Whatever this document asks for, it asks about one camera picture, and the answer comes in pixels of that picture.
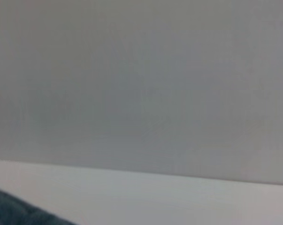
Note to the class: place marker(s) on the blue denim shorts with print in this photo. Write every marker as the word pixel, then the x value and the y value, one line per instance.
pixel 17 208

